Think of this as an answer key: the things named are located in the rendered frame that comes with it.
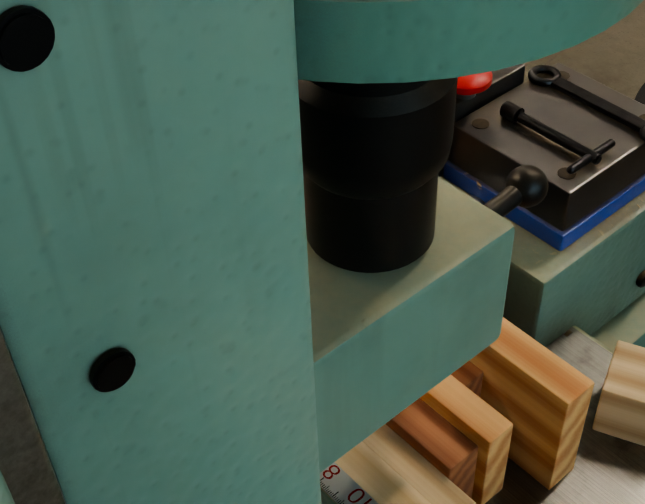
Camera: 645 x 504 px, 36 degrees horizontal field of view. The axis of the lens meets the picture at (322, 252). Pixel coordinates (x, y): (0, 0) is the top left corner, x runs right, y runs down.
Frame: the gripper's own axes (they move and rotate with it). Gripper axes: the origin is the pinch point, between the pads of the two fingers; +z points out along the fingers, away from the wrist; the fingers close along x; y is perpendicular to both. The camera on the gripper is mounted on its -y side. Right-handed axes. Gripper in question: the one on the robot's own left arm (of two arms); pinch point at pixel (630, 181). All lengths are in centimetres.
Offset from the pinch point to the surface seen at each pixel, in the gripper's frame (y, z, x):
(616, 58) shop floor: 134, -71, 81
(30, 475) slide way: -59, 32, -19
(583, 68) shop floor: 129, -63, 83
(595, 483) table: -24.3, 23.1, -19.3
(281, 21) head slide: -62, 22, -18
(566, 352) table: -21.4, 18.0, -12.7
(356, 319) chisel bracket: -45, 25, -14
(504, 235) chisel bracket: -40.9, 18.3, -14.8
